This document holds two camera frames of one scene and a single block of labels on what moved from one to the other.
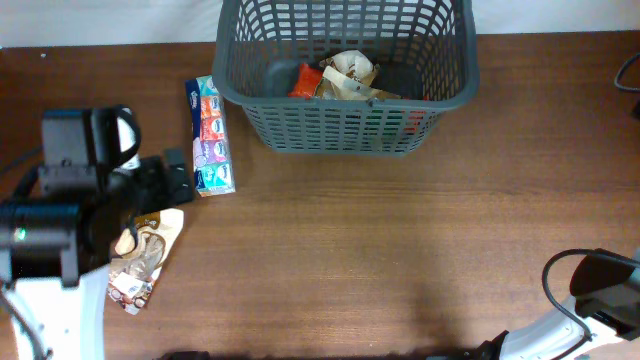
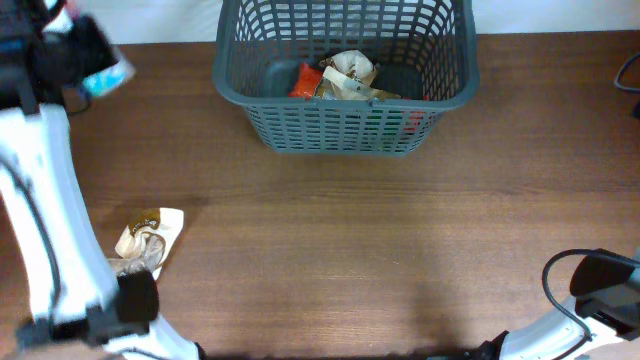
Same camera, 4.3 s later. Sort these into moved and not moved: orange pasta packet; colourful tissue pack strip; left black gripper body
Moved: left black gripper body; colourful tissue pack strip
Not moved: orange pasta packet
